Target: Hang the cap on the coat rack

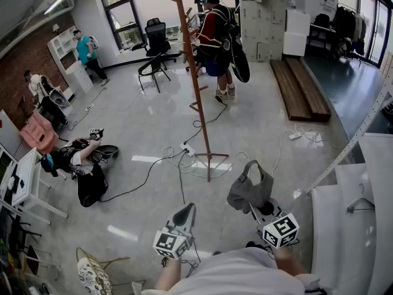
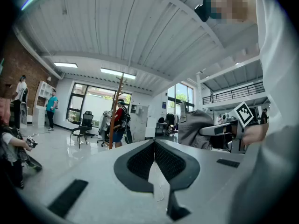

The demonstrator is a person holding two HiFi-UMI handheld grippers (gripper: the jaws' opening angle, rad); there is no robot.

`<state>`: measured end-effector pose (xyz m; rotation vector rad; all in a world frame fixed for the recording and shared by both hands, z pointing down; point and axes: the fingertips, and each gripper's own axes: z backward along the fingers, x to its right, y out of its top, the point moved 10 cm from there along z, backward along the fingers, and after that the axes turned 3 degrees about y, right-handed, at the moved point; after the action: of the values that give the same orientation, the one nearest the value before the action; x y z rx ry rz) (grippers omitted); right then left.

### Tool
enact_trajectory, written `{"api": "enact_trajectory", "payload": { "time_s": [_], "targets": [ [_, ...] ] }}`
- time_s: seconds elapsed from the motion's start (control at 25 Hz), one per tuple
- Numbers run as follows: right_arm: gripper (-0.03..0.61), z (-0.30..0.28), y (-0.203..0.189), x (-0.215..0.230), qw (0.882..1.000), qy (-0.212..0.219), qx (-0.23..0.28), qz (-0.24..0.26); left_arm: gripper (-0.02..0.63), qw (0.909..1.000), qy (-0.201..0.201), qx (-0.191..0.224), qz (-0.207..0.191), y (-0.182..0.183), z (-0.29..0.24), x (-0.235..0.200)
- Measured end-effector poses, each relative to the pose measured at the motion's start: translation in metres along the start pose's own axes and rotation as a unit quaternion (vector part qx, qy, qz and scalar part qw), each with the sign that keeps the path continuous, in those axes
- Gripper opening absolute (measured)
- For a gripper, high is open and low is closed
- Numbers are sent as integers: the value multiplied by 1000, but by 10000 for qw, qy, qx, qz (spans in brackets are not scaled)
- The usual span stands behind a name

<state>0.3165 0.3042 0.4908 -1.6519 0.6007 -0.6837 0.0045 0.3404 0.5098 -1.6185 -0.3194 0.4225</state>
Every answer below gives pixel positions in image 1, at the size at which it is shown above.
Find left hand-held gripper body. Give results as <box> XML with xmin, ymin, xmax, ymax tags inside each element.
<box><xmin>152</xmin><ymin>222</ymin><xmax>196</xmax><ymax>259</ymax></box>

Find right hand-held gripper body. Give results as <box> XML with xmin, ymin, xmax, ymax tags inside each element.
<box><xmin>256</xmin><ymin>209</ymin><xmax>300</xmax><ymax>250</ymax></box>

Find grey fabric bag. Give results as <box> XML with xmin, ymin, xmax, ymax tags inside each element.
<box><xmin>227</xmin><ymin>159</ymin><xmax>274</xmax><ymax>214</ymax></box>

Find brown wooden coat rack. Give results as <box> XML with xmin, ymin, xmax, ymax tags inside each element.
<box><xmin>163</xmin><ymin>0</ymin><xmax>230</xmax><ymax>183</ymax></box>

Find person's right forearm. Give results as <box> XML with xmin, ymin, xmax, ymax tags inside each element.
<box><xmin>272</xmin><ymin>246</ymin><xmax>308</xmax><ymax>278</ymax></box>

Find person's left forearm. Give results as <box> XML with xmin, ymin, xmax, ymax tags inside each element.
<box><xmin>153</xmin><ymin>256</ymin><xmax>182</xmax><ymax>292</ymax></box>

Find person's right black shoe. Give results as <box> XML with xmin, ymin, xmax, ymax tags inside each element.
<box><xmin>245</xmin><ymin>241</ymin><xmax>271</xmax><ymax>253</ymax></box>

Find person's white shirt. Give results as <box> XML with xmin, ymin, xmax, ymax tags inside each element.
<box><xmin>131</xmin><ymin>246</ymin><xmax>326</xmax><ymax>295</ymax></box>

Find white cover sheet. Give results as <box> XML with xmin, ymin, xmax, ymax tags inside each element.
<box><xmin>311</xmin><ymin>133</ymin><xmax>393</xmax><ymax>295</ymax></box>

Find grey clothes hanger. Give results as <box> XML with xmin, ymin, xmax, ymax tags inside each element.
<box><xmin>346</xmin><ymin>183</ymin><xmax>376</xmax><ymax>214</ymax></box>

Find wooden step platform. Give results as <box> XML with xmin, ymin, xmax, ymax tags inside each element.
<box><xmin>269</xmin><ymin>57</ymin><xmax>332</xmax><ymax>123</ymax></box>

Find black metal side chair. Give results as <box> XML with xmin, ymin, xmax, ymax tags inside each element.
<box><xmin>138</xmin><ymin>53</ymin><xmax>172</xmax><ymax>93</ymax></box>

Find white small table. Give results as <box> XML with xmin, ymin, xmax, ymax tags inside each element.
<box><xmin>11</xmin><ymin>147</ymin><xmax>69</xmax><ymax>219</ymax></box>

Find pink fabric chair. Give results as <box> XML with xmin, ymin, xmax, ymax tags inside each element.
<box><xmin>20</xmin><ymin>109</ymin><xmax>59</xmax><ymax>155</ymax></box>

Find white stacked boxes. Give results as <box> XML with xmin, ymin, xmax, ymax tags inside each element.
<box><xmin>282</xmin><ymin>9</ymin><xmax>311</xmax><ymax>57</ymax></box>

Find white shelf cabinet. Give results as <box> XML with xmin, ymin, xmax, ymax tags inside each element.
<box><xmin>46</xmin><ymin>25</ymin><xmax>94</xmax><ymax>95</ymax></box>

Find black mesh office chair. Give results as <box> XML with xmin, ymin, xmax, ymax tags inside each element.
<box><xmin>144</xmin><ymin>17</ymin><xmax>177</xmax><ymax>70</ymax></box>

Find grey metal lockers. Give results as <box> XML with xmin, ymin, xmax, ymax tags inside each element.
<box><xmin>238</xmin><ymin>0</ymin><xmax>288</xmax><ymax>63</ymax></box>

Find black bag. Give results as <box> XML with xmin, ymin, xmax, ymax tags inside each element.
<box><xmin>313</xmin><ymin>13</ymin><xmax>331</xmax><ymax>29</ymax></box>

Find glass door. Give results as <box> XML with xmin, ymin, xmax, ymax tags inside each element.
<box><xmin>357</xmin><ymin>0</ymin><xmax>393</xmax><ymax>68</ymax></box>

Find black framed window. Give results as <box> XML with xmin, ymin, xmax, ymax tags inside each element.
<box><xmin>98</xmin><ymin>0</ymin><xmax>145</xmax><ymax>52</ymax></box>

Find thin black cable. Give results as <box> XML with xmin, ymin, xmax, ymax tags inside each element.
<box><xmin>177</xmin><ymin>151</ymin><xmax>203</xmax><ymax>262</ymax></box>

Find coiled white cable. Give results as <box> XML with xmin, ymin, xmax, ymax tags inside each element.
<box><xmin>162</xmin><ymin>146</ymin><xmax>251</xmax><ymax>179</ymax></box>

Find thick black floor cable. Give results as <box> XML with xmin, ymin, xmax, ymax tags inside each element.
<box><xmin>98</xmin><ymin>150</ymin><xmax>188</xmax><ymax>203</ymax></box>

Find gold wire chair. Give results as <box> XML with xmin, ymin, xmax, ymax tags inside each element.
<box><xmin>76</xmin><ymin>246</ymin><xmax>130</xmax><ymax>295</ymax></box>

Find white perforated shelf frame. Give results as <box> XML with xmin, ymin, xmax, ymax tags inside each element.
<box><xmin>305</xmin><ymin>72</ymin><xmax>393</xmax><ymax>195</ymax></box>

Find looped black cable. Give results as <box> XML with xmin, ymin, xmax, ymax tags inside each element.
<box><xmin>183</xmin><ymin>95</ymin><xmax>228</xmax><ymax>146</ymax></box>

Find clothes rail with dark garments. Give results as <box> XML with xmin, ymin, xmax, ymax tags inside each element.
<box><xmin>333</xmin><ymin>2</ymin><xmax>368</xmax><ymax>63</ymax></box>

